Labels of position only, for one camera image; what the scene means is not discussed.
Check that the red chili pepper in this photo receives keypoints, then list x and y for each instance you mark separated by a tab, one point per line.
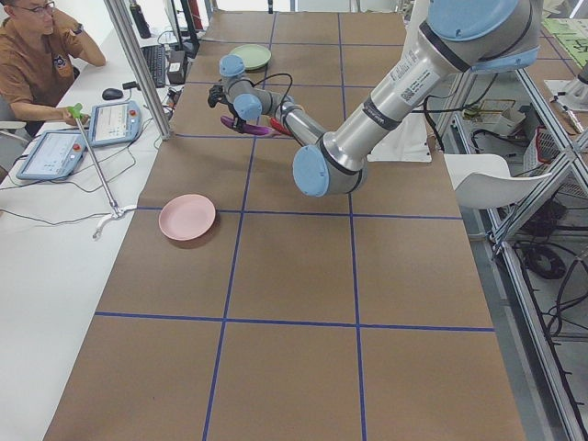
278	127

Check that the white chair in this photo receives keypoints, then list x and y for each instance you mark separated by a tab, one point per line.
484	181

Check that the teach pendant tablet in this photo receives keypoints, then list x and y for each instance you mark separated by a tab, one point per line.
114	123
54	156

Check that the person in brown shirt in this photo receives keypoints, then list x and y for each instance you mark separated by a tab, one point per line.
38	43

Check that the green handled reacher grabber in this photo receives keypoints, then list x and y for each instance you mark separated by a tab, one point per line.
117	212

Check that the near teach pendant tablet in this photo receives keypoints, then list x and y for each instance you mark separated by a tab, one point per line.
54	156

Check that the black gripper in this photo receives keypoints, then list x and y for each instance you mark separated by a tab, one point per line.
231	112

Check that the black computer mouse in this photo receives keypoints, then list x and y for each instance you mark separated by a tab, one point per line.
112	94

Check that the green plate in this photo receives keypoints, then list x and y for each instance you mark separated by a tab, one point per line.
254	56

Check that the purple eggplant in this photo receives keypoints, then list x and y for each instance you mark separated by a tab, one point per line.
250	127

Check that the black keyboard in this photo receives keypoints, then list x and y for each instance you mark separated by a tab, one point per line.
154	56

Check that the far teach pendant tablet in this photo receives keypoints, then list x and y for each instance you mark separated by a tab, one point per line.
114	123

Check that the pink plate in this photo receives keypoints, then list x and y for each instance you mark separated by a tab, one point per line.
186	217

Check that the aluminium frame post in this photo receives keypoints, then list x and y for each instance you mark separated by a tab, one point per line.
121	23

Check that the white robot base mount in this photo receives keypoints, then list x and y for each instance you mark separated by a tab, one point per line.
408	143

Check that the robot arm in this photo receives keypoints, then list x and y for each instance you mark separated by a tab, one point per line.
455	37

